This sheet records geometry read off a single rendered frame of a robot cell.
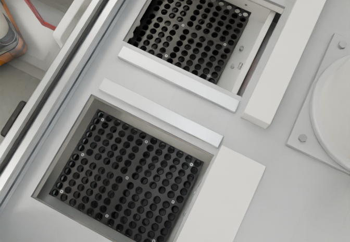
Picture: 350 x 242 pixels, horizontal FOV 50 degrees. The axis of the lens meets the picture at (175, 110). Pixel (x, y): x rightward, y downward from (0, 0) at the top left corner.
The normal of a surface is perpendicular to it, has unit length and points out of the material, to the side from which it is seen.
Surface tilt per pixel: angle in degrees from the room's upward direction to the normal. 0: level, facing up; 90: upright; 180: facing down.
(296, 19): 0
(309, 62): 0
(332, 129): 90
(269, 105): 0
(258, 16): 90
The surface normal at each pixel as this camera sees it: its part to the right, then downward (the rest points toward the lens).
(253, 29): 0.00, -0.25
